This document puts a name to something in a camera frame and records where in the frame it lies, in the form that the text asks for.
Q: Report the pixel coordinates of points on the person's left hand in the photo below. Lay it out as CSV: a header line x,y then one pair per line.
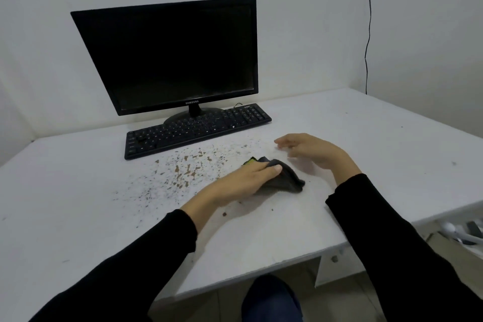
x,y
241,184

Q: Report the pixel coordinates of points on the person's right hand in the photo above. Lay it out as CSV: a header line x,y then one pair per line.
x,y
319,150

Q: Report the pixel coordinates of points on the person's left thumb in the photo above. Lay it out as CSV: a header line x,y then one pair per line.
x,y
272,171

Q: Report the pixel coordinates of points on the person's right fingers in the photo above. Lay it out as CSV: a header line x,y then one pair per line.
x,y
290,141

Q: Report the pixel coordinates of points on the dark grey cleaning cloth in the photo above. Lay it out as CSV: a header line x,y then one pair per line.
x,y
285,182

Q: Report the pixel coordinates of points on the person's right forearm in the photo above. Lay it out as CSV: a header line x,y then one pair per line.
x,y
396,257

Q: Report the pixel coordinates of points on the person's left forearm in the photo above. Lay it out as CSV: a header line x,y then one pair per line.
x,y
132,269

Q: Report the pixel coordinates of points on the black computer keyboard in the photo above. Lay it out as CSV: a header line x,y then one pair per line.
x,y
196,131

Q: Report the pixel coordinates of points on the scattered brown dirt crumbs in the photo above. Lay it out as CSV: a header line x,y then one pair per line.
x,y
185,172

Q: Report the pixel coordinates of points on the white desk drawer unit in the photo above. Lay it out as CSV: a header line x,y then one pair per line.
x,y
337,265

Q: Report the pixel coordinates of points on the person's leg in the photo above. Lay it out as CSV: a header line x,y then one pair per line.
x,y
271,301

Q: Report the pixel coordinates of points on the black computer monitor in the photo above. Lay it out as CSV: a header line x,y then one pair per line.
x,y
169,57

